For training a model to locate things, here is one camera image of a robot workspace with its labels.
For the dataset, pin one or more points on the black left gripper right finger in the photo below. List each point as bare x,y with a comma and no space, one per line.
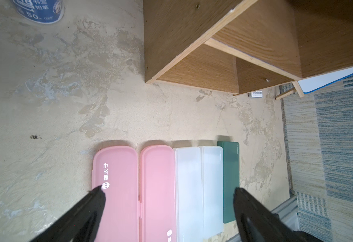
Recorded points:
257,224

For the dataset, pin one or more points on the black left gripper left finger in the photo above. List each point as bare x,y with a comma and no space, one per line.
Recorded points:
80,223

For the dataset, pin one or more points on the pink pencil case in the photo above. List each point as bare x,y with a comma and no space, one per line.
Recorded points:
157,194
115,169

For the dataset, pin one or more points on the green pencil case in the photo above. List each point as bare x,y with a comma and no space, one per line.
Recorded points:
231,177

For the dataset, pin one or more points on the wooden three-tier shelf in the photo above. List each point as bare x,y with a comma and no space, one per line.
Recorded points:
243,46

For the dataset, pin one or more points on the clear pencil tube blue label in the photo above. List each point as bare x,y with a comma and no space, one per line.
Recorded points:
40,11

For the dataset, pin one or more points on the white calculator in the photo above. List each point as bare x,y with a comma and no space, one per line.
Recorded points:
255,94

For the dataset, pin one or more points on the wooden easel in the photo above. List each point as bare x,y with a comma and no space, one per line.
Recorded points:
295,89

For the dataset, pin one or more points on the small whiteboard blue frame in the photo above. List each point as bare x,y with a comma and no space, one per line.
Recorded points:
314,83

